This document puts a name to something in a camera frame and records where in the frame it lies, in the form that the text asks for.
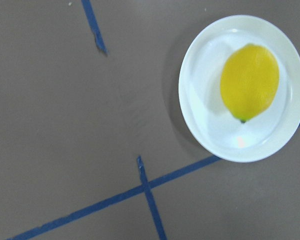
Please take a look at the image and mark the white plate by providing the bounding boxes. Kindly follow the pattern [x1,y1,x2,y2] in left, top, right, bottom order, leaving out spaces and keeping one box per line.
[178,15,300,163]

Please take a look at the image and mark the yellow lemon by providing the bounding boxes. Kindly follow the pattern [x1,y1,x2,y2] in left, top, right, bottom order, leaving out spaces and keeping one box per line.
[220,44,280,123]

